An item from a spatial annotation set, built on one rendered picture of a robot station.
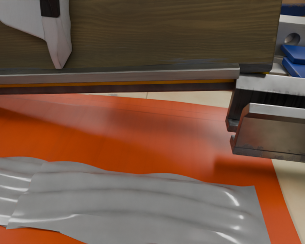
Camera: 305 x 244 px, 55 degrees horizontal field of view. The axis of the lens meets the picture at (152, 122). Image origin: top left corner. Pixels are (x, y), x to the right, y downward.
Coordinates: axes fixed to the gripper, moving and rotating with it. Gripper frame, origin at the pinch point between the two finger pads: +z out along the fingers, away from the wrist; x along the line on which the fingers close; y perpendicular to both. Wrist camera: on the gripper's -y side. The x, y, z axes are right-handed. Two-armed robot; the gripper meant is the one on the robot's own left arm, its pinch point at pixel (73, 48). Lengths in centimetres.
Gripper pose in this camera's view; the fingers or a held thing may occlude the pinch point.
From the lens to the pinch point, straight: 30.5
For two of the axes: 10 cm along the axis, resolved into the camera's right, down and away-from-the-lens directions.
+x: -0.9, 5.3, -8.4
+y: -9.9, -1.1, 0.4
